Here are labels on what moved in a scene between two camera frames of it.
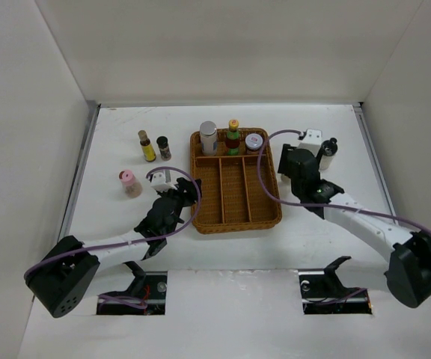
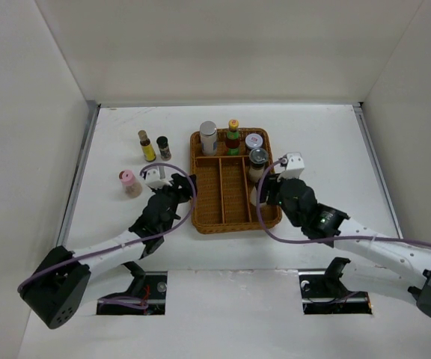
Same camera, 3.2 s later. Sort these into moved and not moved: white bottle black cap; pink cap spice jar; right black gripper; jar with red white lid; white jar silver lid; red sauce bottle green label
Moved: right black gripper; white bottle black cap
Not moved: red sauce bottle green label; white jar silver lid; jar with red white lid; pink cap spice jar
